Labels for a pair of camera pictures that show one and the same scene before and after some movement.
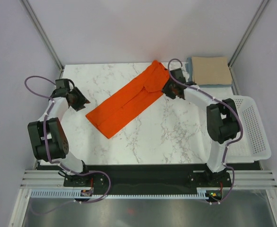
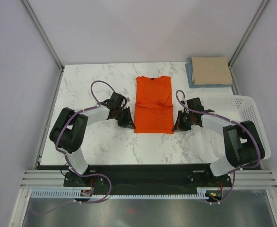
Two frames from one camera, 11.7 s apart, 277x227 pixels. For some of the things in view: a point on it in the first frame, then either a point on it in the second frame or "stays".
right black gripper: [166, 90] -> [178, 126]
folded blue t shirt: [189, 69] stays
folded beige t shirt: [212, 70] stays
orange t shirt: [115, 114] -> [154, 110]
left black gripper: [82, 100] -> [128, 122]
